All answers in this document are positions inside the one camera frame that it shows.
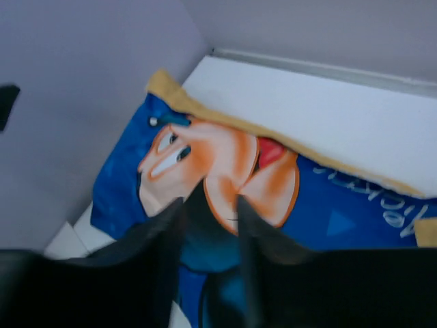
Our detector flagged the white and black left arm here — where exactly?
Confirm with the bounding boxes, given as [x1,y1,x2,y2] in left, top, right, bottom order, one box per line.
[0,84,20,132]

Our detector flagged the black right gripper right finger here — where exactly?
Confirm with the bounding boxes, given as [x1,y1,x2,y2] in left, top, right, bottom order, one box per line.
[237,197,436,327]

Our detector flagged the yellow pillowcase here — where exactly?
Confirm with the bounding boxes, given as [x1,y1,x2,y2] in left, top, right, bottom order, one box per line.
[91,70,436,327]

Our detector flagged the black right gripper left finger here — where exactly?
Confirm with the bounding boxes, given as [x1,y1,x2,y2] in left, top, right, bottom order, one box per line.
[1,198,184,327]

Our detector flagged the aluminium table frame rail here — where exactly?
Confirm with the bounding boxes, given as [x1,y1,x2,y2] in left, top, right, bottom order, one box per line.
[211,48,436,98]

